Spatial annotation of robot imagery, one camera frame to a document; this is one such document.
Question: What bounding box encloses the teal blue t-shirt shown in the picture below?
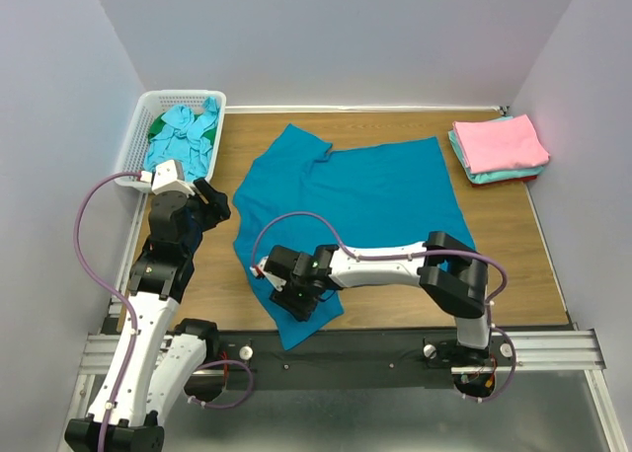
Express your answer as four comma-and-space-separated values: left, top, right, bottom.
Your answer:
231, 123, 478, 351

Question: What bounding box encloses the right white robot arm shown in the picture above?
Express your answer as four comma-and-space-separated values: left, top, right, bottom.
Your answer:
251, 232, 491, 366

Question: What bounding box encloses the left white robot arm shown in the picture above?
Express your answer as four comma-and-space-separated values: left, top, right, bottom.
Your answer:
64, 179, 230, 451

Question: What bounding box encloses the light blue crumpled t-shirt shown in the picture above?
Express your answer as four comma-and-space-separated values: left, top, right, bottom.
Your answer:
143, 97, 220, 182

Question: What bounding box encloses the green t-shirt in basket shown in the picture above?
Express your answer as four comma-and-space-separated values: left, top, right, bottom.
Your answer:
136, 113, 217, 182

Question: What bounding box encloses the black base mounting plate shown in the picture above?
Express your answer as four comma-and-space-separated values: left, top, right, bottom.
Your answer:
185, 327, 510, 401

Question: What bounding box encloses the mint folded t-shirt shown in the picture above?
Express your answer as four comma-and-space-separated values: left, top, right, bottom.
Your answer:
448, 116, 549, 184

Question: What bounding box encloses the pink folded t-shirt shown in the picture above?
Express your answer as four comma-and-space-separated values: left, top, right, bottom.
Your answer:
453, 114, 550, 174

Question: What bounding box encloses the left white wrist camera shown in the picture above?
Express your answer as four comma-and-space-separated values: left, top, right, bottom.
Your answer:
151, 159, 195, 196

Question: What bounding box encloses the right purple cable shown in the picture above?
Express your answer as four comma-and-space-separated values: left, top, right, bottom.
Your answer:
250, 211, 517, 405

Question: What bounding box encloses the purple cable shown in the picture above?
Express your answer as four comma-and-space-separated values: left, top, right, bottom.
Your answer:
73, 171, 256, 452
250, 211, 517, 405

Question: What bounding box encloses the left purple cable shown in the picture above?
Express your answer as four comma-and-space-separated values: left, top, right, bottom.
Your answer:
73, 171, 256, 452

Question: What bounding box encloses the aluminium extrusion rail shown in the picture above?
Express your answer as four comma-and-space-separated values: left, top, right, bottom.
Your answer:
79, 331, 605, 375

